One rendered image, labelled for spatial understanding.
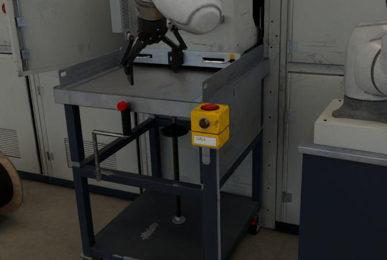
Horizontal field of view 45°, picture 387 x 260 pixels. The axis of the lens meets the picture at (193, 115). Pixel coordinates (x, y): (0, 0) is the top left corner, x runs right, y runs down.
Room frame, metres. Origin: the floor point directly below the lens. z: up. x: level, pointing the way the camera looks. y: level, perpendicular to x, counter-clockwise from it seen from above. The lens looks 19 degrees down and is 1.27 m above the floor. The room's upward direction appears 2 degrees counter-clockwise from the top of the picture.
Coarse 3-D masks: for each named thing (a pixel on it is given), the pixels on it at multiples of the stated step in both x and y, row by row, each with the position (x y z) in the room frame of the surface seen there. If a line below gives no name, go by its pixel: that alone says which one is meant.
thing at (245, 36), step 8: (240, 0) 1.81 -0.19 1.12; (248, 0) 1.91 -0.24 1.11; (240, 8) 1.81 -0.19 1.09; (248, 8) 1.91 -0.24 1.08; (240, 16) 1.81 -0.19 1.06; (248, 16) 1.91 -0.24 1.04; (240, 24) 1.81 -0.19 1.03; (248, 24) 1.91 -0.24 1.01; (240, 32) 1.81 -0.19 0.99; (248, 32) 1.91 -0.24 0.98; (256, 32) 2.01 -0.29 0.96; (240, 40) 1.81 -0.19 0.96; (248, 40) 1.91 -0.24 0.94; (256, 40) 2.01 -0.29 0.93; (240, 48) 1.81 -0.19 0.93; (248, 48) 1.91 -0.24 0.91
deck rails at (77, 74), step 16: (256, 48) 1.90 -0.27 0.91; (80, 64) 1.72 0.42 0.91; (96, 64) 1.81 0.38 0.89; (112, 64) 1.91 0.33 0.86; (240, 64) 1.71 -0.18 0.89; (256, 64) 1.88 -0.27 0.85; (64, 80) 1.63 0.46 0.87; (80, 80) 1.71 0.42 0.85; (208, 80) 1.42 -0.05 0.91; (224, 80) 1.55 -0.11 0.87; (208, 96) 1.42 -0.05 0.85
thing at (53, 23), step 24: (24, 0) 1.91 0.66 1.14; (48, 0) 1.98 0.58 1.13; (72, 0) 2.05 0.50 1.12; (96, 0) 2.13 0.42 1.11; (24, 24) 1.88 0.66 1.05; (48, 24) 1.97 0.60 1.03; (72, 24) 2.04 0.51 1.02; (96, 24) 2.12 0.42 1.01; (24, 48) 1.87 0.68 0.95; (48, 48) 1.96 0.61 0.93; (72, 48) 2.03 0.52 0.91; (96, 48) 2.11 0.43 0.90; (24, 72) 1.85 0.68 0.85
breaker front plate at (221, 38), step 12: (132, 0) 1.94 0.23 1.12; (228, 0) 1.77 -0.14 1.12; (132, 12) 1.94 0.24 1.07; (228, 12) 1.77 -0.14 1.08; (132, 24) 1.94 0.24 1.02; (228, 24) 1.77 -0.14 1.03; (168, 36) 1.87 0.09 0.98; (192, 36) 1.83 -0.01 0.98; (204, 36) 1.81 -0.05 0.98; (216, 36) 1.79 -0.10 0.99; (228, 36) 1.77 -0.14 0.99; (156, 48) 1.90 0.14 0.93; (168, 48) 1.87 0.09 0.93; (192, 48) 1.83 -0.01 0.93; (204, 48) 1.81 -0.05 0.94; (216, 48) 1.79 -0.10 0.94; (228, 48) 1.77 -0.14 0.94
